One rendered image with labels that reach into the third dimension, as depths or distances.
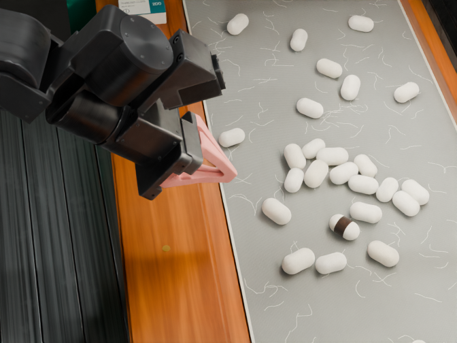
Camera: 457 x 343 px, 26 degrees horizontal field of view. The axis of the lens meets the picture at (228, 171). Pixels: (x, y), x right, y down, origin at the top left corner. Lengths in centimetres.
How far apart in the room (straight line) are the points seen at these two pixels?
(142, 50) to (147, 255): 28
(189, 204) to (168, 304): 14
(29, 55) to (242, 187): 37
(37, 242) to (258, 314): 31
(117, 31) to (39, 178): 47
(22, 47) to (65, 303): 37
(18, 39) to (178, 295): 31
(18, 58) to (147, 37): 11
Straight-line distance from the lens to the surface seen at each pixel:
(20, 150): 131
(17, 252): 119
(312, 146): 116
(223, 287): 102
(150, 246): 105
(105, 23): 83
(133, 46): 83
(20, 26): 88
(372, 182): 113
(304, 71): 129
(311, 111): 121
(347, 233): 108
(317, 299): 104
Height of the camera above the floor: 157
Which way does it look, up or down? 46 degrees down
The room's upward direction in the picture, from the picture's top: straight up
